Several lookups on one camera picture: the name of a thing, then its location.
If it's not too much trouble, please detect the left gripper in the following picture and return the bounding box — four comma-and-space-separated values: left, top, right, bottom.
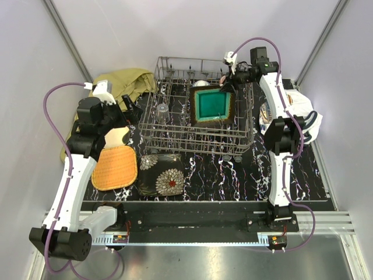
97, 94, 143, 134

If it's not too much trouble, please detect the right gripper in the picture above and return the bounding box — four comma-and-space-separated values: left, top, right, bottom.
218, 64, 255, 95

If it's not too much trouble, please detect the teal square ceramic dish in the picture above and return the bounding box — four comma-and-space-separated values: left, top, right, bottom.
189, 85, 235, 128

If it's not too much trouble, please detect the red patterned bowl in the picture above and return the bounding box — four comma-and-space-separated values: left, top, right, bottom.
192, 80, 210, 87

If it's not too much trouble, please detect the clear drinking glass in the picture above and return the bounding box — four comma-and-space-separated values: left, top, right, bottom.
156, 103, 170, 124

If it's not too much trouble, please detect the pink skull pattern mug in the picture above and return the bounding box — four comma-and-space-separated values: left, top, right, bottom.
219, 75, 228, 86

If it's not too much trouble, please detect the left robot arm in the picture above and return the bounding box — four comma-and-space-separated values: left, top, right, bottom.
29, 93, 128, 261

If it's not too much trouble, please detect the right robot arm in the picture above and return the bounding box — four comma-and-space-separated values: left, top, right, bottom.
220, 47, 304, 232

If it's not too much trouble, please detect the olive green cloth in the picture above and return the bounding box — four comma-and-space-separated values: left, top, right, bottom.
65, 68, 157, 160

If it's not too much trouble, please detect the cream round floral plate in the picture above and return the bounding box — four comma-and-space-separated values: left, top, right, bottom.
104, 127, 131, 149

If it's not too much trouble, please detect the woven bamboo basket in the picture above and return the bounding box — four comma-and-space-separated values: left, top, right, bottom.
91, 146, 138, 191

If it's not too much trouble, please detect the black floral square plate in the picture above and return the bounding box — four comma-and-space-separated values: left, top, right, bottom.
138, 153, 184, 197

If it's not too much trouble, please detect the white printed t-shirt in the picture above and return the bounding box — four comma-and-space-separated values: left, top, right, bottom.
259, 89, 323, 145

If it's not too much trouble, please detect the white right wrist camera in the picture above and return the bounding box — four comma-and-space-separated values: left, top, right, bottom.
223, 51, 237, 75

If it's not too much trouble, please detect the grey wire dish rack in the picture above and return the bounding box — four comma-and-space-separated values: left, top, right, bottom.
139, 57, 254, 162

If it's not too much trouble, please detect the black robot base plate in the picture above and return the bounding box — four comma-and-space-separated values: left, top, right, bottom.
92, 200, 300, 243

